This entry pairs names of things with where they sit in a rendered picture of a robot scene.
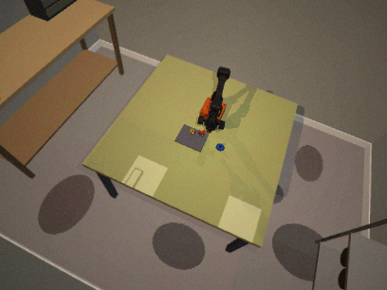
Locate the blue gear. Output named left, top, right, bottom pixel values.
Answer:
left=215, top=143, right=225, bottom=151

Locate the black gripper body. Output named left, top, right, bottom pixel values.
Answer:
left=197, top=116, right=225, bottom=130

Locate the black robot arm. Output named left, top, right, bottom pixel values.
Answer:
left=206, top=66, right=230, bottom=131

